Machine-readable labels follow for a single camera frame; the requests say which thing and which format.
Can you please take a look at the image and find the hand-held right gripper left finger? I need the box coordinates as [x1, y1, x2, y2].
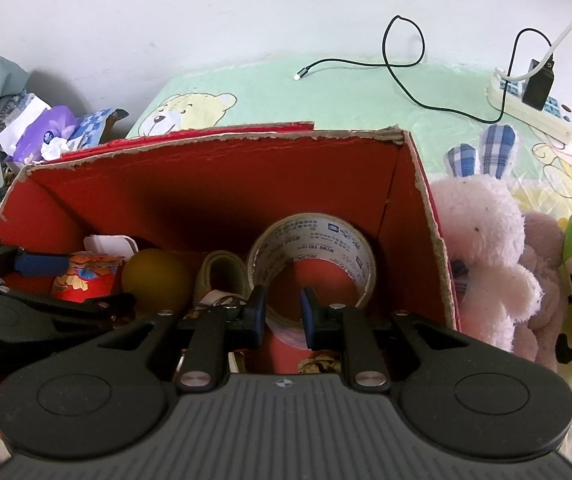
[86, 285, 268, 394]

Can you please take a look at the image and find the red cardboard box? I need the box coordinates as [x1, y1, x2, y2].
[0, 121, 462, 376]

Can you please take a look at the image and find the red patterned gift bag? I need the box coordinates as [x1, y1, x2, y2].
[50, 234, 139, 306]

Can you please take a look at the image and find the mauve plush toy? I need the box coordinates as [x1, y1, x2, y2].
[511, 210, 569, 361]

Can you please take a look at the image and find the printed packing tape roll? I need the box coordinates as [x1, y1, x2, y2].
[246, 212, 378, 351]

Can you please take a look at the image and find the purple tissue pack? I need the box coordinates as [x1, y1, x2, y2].
[13, 105, 78, 163]

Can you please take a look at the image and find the white paper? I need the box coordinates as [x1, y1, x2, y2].
[0, 92, 52, 156]

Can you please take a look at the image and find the brown gourd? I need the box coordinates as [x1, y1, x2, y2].
[121, 248, 193, 318]

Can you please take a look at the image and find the pink rabbit plush toy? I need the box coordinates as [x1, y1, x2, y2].
[428, 124, 544, 351]

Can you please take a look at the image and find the black charger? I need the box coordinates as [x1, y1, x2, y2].
[522, 58, 556, 111]

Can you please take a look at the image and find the brown pine cone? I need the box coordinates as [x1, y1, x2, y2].
[297, 352, 342, 375]

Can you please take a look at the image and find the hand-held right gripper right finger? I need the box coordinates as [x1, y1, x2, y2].
[300, 287, 472, 393]

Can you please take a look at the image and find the white power strip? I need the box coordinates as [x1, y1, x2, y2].
[486, 71, 572, 147]

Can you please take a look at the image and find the blue checkered cloth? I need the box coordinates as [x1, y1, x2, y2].
[68, 107, 129, 151]

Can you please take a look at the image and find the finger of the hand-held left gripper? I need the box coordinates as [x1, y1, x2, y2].
[0, 284, 138, 333]
[0, 232, 73, 291]

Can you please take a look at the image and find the beige belt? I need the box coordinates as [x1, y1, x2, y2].
[193, 250, 249, 311]

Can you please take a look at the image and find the white crumpled tissue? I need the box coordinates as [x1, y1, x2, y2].
[41, 137, 69, 161]

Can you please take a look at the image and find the red white patterned scarf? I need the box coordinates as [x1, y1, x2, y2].
[195, 290, 247, 317]

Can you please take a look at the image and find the black cable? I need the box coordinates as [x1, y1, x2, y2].
[293, 15, 556, 126]

